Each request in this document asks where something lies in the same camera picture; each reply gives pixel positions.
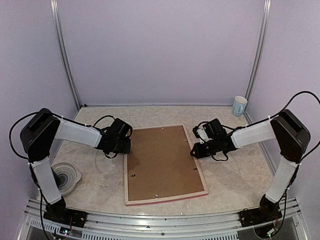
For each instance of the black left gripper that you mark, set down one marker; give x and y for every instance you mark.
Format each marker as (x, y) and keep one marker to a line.
(126, 148)

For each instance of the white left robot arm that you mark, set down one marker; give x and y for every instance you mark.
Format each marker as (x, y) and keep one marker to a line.
(45, 127)

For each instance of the left aluminium corner post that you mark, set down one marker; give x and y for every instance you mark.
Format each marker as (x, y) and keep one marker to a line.
(54, 5)

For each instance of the right aluminium corner post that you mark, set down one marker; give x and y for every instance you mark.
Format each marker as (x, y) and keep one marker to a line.
(259, 48)

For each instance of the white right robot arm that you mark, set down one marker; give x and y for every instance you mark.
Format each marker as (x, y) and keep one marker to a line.
(285, 129)

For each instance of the pink wooden picture frame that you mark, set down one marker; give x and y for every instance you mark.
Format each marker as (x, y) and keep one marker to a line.
(165, 200)

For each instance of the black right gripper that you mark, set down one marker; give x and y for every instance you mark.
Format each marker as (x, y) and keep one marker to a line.
(198, 153)

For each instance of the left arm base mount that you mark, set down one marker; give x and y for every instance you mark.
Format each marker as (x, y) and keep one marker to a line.
(59, 213)

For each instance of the front aluminium rail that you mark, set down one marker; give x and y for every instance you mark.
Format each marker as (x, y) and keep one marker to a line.
(203, 218)

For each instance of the aluminium corner post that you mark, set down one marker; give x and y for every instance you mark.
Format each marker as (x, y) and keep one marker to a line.
(54, 5)
(259, 48)

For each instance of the light blue mug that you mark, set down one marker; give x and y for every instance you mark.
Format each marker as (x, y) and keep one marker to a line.
(239, 105)

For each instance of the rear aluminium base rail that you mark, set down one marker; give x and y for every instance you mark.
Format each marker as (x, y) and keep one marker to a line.
(154, 105)

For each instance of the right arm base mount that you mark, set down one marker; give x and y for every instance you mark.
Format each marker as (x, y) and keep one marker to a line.
(266, 212)

